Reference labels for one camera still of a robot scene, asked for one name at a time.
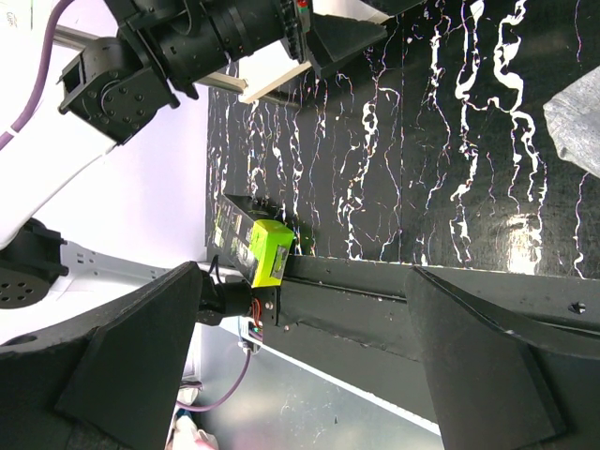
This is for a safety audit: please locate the white two-tier shelf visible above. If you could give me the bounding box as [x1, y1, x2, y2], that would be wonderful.
[196, 0, 423, 105]

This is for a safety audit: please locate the black green Gillette box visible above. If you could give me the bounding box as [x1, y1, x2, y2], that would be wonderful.
[212, 194, 294, 288]

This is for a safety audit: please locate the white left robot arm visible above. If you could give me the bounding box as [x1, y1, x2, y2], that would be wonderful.
[1, 1, 386, 309]

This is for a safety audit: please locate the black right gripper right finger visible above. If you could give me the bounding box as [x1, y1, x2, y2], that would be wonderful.
[405, 267, 599, 449]

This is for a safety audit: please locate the grey cloth on floor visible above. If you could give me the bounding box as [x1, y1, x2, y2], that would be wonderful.
[543, 67, 600, 178]

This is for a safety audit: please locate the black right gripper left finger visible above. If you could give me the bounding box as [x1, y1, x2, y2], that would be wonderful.
[1, 262, 203, 449]

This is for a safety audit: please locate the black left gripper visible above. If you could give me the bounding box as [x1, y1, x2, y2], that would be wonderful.
[59, 0, 387, 144]

